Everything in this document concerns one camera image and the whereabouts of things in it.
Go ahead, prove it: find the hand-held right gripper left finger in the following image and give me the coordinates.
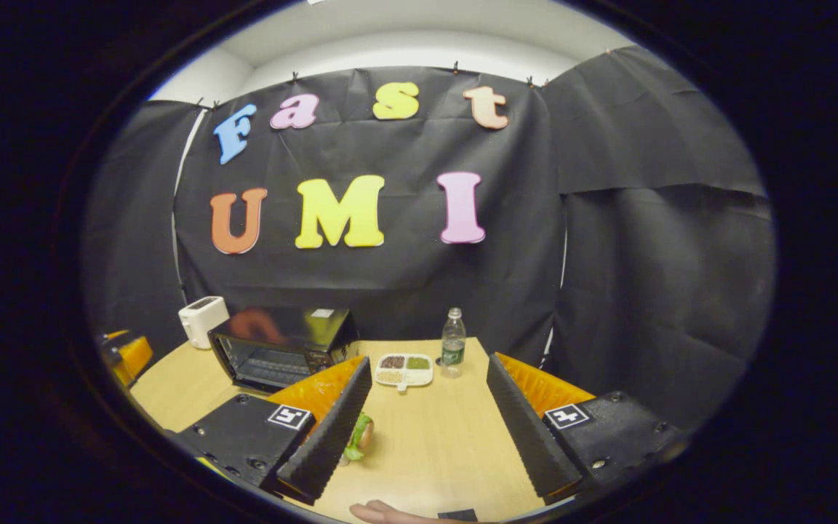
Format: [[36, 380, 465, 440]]
[[170, 355, 375, 506]]

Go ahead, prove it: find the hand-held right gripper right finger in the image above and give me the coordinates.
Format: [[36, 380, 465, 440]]
[[487, 352, 686, 506]]

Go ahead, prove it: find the lettuce sandwich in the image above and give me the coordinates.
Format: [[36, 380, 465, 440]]
[[343, 412, 375, 462]]

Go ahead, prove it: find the black electric oven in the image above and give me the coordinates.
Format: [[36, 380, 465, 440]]
[[207, 306, 359, 394]]

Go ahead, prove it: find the white toaster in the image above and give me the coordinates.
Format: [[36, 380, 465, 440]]
[[177, 296, 231, 351]]

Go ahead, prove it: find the white divided snack tray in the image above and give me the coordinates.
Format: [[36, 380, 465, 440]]
[[374, 353, 435, 394]]

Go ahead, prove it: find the clear plastic water bottle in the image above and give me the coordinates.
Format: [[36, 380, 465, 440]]
[[440, 307, 467, 379]]

